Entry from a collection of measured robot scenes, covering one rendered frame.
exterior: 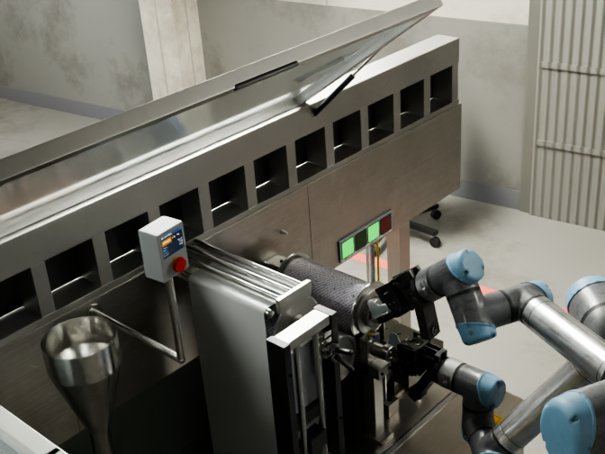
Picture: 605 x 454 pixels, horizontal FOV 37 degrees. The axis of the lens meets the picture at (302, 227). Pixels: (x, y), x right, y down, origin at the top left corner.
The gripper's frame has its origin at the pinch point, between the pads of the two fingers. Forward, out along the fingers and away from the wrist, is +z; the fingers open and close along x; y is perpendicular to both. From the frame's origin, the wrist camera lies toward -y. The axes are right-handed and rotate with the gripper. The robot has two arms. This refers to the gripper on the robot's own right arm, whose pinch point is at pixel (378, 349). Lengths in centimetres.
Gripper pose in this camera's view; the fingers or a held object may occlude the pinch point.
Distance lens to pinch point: 234.4
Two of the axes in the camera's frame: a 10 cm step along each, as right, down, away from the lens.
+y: -0.7, -8.9, -4.6
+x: -6.7, 3.8, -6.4
